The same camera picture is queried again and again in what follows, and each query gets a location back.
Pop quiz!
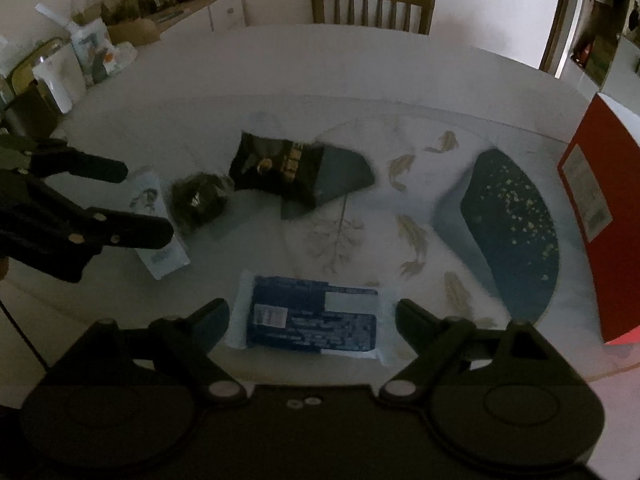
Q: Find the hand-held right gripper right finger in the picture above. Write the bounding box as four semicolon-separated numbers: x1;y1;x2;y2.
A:
379;298;571;403

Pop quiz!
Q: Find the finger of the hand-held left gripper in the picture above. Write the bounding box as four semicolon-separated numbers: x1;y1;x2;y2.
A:
64;207;175;252
30;146;129;184

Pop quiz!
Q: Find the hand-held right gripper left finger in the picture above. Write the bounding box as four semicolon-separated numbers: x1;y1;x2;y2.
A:
60;298;247;403

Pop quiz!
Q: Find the white patterned packet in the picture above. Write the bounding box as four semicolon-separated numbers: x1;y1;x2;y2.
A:
130;168;192;282

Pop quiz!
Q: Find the dark blue wipes packet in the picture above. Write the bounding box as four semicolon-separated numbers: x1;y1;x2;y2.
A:
224;268;397;367

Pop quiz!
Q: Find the red cardboard box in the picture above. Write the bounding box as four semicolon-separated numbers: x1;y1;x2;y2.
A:
556;91;640;347

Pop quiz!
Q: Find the white desktop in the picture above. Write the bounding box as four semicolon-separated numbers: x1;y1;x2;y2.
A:
0;22;640;411

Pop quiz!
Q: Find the dark round pouch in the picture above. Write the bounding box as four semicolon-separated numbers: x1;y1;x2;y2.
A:
171;171;232;229

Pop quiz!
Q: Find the fish print table mat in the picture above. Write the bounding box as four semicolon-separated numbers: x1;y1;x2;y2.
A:
50;94;610;386

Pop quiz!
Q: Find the metal pot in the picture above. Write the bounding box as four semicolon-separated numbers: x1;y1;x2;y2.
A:
0;79;65;137

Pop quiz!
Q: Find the white jug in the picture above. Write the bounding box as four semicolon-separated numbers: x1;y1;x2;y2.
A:
31;41;87;114

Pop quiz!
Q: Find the crumpled white packet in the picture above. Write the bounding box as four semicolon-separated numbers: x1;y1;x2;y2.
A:
102;41;139;77

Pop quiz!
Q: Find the white printed pouch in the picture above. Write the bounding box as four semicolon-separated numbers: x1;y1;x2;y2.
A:
34;2;113;87

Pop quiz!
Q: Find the yellow rimmed tray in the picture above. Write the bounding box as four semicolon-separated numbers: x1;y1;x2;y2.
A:
6;39;70;97

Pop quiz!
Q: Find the brown basket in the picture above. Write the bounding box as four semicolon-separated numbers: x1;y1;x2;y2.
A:
106;16;164;47

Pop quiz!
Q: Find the black snack packet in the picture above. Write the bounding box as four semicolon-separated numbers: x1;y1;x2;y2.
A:
228;131;327;207

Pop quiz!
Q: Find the white sideboard cabinet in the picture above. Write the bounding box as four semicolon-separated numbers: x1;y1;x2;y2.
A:
150;0;247;35

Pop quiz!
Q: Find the brown wooden chair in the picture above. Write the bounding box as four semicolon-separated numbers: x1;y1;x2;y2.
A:
310;0;436;36

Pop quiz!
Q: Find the white shelving cabinet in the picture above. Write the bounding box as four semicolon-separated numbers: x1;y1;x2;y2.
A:
554;0;640;97

